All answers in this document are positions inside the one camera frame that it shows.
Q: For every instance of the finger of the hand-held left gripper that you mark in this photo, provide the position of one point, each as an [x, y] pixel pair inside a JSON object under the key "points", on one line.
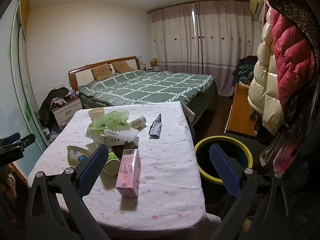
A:
{"points": [[12, 137], [26, 140]]}

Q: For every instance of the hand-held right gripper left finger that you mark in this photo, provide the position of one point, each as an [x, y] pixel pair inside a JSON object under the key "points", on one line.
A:
{"points": [[93, 165]]}

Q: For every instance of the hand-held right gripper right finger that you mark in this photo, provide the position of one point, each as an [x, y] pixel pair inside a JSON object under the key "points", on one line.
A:
{"points": [[225, 170]]}

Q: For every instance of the white triangular package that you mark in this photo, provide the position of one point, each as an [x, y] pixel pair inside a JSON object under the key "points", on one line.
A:
{"points": [[77, 156]]}

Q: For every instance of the lime green cup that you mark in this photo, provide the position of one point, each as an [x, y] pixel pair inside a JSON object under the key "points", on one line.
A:
{"points": [[112, 165]]}

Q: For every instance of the yellow rimmed trash bin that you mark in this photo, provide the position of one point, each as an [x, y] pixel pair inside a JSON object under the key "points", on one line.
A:
{"points": [[232, 146]]}

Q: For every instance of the white green carton box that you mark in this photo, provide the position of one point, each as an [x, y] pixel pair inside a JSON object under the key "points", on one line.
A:
{"points": [[112, 140]]}

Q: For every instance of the pink carton box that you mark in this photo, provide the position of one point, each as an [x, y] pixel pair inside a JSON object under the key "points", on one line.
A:
{"points": [[128, 173]]}

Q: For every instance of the white cloth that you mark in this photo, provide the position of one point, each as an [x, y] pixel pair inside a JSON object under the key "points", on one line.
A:
{"points": [[122, 133]]}

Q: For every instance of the green plastic bag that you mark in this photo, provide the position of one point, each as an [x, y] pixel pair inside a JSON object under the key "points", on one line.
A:
{"points": [[111, 122]]}

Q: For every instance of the cream paper cup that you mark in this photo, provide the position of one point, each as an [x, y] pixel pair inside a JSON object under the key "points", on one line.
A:
{"points": [[96, 113]]}

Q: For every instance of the white pill bottle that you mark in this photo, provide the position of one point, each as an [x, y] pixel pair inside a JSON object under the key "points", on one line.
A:
{"points": [[136, 121]]}

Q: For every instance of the blue grey sachet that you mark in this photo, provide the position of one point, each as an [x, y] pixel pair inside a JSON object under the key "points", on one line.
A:
{"points": [[155, 128]]}

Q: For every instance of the person's left forearm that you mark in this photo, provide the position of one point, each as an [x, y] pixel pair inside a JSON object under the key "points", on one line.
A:
{"points": [[6, 182]]}

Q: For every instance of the red bucket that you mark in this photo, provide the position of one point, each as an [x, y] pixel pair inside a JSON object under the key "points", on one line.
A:
{"points": [[63, 123]]}

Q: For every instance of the wardrobe sliding door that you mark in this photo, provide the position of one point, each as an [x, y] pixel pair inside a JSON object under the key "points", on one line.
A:
{"points": [[17, 92]]}

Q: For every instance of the white nightstand with clothes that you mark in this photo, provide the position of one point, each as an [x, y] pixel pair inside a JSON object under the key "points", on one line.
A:
{"points": [[53, 100]]}

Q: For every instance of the wooden cabinet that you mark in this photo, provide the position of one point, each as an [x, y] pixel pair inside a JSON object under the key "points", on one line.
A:
{"points": [[238, 112]]}

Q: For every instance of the pink floral bag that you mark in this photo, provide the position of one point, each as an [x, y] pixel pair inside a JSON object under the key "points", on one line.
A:
{"points": [[285, 150]]}

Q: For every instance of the white dotted tablecloth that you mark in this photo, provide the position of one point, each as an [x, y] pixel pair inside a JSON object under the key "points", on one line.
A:
{"points": [[162, 160]]}

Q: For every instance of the wooden headboard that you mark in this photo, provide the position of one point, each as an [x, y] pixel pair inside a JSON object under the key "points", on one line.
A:
{"points": [[82, 73]]}

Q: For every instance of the cream puffer jacket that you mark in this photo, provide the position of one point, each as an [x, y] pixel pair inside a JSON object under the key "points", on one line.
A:
{"points": [[262, 85]]}

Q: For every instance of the brown bear pillow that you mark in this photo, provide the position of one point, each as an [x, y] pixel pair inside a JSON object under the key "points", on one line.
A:
{"points": [[101, 72], [123, 66]]}

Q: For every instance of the green checked bed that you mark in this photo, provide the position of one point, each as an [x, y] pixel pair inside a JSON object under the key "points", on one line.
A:
{"points": [[150, 87]]}

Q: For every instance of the clothes pile on cabinet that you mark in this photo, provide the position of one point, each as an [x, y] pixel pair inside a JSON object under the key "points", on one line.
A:
{"points": [[245, 68]]}

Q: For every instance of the red quilted jacket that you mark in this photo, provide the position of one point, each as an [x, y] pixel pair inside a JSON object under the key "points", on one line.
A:
{"points": [[292, 62]]}

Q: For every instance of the pink white curtain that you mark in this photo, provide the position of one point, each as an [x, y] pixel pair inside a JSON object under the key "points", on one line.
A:
{"points": [[200, 37]]}

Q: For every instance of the cream air conditioner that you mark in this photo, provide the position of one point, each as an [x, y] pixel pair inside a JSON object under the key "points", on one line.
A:
{"points": [[256, 2]]}

